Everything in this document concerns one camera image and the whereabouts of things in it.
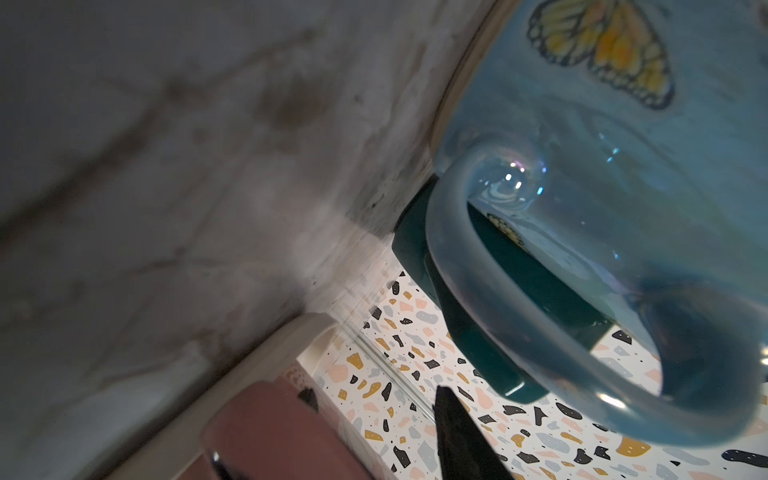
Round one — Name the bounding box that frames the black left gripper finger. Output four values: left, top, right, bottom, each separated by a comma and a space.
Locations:
433, 386, 513, 480

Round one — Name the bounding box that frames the dark teal mug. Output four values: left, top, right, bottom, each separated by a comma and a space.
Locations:
392, 176, 613, 404

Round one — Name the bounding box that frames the pink ghost pattern mug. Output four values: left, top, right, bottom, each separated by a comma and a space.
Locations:
178, 361, 395, 479

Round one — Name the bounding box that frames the light blue butterfly mug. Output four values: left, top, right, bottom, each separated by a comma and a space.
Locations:
426, 1, 767, 447

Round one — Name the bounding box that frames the beige plastic tray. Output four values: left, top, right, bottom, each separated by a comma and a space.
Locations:
107, 313, 339, 479

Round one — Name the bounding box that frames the right corner aluminium post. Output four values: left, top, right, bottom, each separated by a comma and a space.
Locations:
337, 320, 436, 423

